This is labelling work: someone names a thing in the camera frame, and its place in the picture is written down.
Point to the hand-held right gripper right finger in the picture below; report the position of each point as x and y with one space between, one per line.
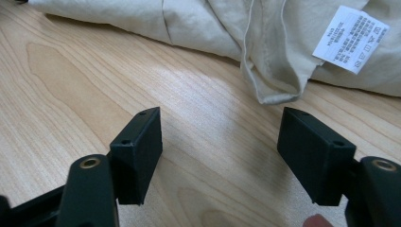
315 157

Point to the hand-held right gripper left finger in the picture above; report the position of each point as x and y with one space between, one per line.
137 157

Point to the beige short-sleeved shirt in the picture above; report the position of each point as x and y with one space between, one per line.
239 28

